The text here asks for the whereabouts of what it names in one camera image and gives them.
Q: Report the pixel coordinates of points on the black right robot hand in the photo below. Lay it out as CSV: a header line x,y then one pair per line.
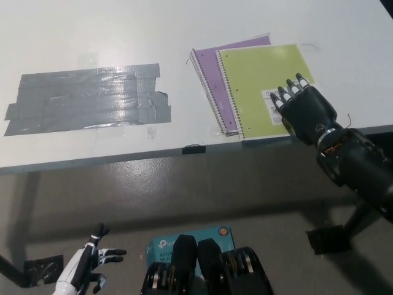
x,y
307,113

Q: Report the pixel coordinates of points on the white and black left hand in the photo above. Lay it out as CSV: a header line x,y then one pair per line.
x,y
80,261

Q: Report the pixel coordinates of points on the green spiral notebook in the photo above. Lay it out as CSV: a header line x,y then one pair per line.
x,y
261,70

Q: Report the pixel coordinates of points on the black robot body blocks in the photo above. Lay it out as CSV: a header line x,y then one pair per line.
x,y
208,270

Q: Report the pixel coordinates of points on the black table leg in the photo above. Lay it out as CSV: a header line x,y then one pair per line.
x,y
10,265
357,219

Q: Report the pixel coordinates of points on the teal router box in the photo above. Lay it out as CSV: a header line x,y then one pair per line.
x,y
161,247

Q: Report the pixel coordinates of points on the purple spiral notebook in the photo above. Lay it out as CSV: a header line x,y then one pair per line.
x,y
208,67

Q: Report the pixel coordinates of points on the small black tape strip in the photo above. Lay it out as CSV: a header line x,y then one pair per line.
x,y
194,149

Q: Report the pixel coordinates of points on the large black floor tape patch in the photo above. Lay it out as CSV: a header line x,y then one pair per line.
x,y
327,241

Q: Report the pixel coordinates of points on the clear tape piece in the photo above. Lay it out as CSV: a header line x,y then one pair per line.
x,y
152,133

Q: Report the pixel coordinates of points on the grey duct tape patch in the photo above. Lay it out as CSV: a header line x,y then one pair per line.
x,y
83,98

